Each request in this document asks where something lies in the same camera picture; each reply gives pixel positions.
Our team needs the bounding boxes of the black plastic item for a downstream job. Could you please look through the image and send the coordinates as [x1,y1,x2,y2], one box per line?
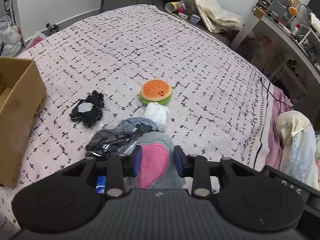
[85,129,141,161]

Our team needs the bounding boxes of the blue denim cloth piece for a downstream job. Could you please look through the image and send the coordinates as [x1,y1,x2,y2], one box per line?
[116,117,160,135]

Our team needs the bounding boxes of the hamburger plush toy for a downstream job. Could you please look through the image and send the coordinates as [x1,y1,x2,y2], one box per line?
[139,79,173,105]

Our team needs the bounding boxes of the blue tissue pack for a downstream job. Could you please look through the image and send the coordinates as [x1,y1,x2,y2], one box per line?
[95,176,106,194]

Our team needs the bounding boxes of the white crumpled soft cloth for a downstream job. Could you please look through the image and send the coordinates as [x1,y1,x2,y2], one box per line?
[142,102,169,132]

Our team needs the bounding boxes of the black felt patch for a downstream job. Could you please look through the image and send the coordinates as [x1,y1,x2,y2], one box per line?
[69,90,105,127]

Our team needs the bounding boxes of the white black patterned bed cover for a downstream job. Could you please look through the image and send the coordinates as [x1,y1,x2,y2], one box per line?
[0,4,278,233]

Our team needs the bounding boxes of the pink bed sheet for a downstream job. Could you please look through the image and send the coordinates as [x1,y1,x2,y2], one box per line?
[251,82,293,171]

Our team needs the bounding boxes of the beige blue clothing pile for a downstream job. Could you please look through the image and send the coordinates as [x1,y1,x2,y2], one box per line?
[275,111,319,190]

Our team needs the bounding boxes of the brown cardboard box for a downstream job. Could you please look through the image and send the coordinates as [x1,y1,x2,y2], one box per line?
[1,57,47,187]

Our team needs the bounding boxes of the grey white desk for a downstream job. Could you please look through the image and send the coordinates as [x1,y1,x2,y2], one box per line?
[230,8,319,111]

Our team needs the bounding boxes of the cream tote bag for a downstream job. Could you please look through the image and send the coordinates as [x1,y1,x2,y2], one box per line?
[194,0,244,33]

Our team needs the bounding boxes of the sneakers on floor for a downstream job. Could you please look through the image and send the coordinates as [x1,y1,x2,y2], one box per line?
[41,23,60,37]

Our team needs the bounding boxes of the red white plastic bag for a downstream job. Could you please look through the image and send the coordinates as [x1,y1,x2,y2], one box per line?
[25,31,47,50]

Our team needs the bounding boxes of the paper cup on floor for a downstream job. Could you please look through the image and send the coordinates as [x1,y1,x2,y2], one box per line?
[165,1,185,13]

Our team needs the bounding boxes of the white plastic bags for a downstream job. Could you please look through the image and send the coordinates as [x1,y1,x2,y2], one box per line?
[1,15,22,57]

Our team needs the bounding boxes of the grey drawer organizer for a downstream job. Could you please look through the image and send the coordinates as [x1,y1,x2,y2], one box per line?
[255,0,289,18]

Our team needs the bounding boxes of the black cable on bed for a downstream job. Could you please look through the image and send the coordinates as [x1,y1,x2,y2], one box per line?
[258,77,295,111]

